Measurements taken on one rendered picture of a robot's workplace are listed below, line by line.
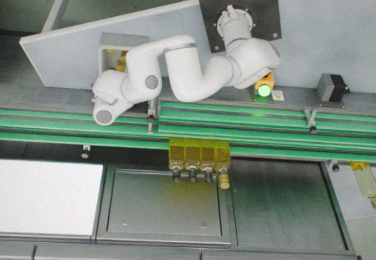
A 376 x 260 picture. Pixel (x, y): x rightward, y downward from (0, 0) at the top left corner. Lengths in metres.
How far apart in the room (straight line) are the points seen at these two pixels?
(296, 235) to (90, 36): 1.06
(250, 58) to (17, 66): 1.41
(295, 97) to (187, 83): 0.77
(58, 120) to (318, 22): 1.03
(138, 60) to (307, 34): 0.77
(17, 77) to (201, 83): 1.32
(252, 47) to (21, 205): 0.99
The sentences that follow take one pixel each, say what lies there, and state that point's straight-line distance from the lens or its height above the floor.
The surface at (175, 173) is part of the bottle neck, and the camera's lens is 1.56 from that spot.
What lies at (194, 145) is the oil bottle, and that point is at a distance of 1.64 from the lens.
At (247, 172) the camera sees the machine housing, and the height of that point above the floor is 0.96.
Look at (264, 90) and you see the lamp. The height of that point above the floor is 0.85.
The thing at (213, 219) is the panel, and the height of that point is 1.22.
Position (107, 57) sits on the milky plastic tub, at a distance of 1.68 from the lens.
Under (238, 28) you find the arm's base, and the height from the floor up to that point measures 0.88.
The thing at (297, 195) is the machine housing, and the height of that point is 1.06.
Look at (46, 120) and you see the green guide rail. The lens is 1.72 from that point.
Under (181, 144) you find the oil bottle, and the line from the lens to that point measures 1.64.
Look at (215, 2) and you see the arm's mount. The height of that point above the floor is 0.78.
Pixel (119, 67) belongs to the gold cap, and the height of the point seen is 0.81.
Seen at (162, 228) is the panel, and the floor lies 1.27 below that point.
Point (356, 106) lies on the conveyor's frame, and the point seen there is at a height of 0.85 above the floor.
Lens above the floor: 2.13
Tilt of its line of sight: 48 degrees down
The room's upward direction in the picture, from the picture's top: 177 degrees clockwise
